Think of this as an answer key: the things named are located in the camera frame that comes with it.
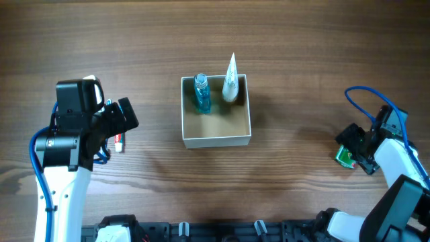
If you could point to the white Pantene tube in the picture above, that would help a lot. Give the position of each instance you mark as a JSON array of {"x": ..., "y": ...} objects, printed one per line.
[{"x": 230, "y": 88}]

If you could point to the green soap box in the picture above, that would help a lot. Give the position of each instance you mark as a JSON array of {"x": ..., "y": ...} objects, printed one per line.
[{"x": 343, "y": 157}]

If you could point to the blue Listerine mouthwash bottle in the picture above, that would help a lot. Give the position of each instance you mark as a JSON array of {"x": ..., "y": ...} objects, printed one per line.
[{"x": 202, "y": 90}]

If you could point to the white cardboard box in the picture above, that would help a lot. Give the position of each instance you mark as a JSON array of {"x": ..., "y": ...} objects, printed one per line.
[{"x": 228, "y": 124}]

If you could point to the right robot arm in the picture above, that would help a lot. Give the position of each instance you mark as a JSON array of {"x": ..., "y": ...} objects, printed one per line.
[{"x": 402, "y": 214}]

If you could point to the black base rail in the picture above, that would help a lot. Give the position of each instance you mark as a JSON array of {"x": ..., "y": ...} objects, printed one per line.
[{"x": 287, "y": 230}]

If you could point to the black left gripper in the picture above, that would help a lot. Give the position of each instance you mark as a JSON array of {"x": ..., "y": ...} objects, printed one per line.
[{"x": 120, "y": 122}]

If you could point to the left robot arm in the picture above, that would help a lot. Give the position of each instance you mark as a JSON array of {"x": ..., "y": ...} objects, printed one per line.
[{"x": 63, "y": 153}]

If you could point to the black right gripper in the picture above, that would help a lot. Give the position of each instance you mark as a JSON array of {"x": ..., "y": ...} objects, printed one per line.
[{"x": 351, "y": 141}]

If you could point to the red white toothpaste tube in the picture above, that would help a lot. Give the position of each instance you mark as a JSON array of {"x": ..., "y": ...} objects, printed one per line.
[{"x": 119, "y": 143}]

